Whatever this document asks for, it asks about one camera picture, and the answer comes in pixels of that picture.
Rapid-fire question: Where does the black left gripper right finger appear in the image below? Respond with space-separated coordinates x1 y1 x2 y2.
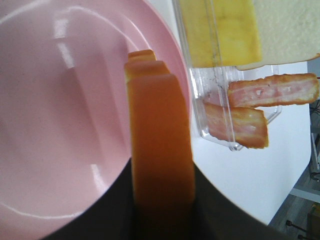
190 166 289 240

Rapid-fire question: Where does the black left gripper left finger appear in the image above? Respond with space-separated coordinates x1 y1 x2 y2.
47 160 136 240

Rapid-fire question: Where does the bread slice with orange crust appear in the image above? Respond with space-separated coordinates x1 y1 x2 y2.
124 49 196 240

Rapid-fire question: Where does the bacon strip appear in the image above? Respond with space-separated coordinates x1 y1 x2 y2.
227 73 320 108
204 102 269 149

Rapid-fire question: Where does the yellow cheese slice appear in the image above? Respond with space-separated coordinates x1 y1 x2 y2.
179 0 262 68

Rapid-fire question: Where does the pink round plate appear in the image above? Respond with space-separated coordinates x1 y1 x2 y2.
0 0 188 240

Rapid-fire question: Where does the clear plastic right container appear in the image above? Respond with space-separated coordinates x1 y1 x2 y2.
172 0 279 151

